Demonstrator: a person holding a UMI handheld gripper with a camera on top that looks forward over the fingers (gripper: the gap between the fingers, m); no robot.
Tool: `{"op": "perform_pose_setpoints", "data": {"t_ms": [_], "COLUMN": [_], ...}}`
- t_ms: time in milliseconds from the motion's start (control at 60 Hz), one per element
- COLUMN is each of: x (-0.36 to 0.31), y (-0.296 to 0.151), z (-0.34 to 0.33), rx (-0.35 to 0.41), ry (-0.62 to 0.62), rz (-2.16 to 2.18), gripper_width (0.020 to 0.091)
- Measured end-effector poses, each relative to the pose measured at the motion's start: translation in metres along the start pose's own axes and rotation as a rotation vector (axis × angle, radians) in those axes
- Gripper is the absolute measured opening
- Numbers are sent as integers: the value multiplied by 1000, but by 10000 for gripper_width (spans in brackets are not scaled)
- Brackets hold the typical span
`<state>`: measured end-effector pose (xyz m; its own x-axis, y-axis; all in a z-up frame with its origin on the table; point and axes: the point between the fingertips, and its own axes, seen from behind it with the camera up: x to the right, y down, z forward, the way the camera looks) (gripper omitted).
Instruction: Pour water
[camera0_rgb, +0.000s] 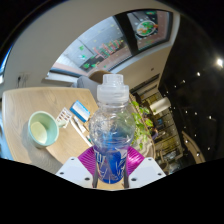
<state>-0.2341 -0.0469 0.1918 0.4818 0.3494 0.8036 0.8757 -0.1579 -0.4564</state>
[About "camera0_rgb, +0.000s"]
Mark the light green mug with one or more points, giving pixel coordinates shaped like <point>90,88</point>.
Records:
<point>41,131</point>

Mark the blue and white flat box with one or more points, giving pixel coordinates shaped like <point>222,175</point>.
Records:
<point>80,111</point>

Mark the white round pillar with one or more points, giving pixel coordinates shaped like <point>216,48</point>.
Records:
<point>160,105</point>

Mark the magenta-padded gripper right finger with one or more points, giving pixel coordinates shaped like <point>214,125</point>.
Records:
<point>146,170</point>

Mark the window with festive decals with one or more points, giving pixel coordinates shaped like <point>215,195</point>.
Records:
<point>100,48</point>

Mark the clear blue-labelled drink bottle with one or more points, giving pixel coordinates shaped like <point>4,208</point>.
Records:
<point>112,133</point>

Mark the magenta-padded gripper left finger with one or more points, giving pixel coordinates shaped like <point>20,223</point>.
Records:
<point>75,170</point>

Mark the group of ceiling spotlights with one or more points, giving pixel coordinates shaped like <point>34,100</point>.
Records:
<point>219,62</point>

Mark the long white wrapped straw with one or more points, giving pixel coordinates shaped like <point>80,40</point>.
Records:
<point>81,131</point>

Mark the green potted plant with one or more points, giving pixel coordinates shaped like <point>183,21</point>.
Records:
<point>141,125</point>

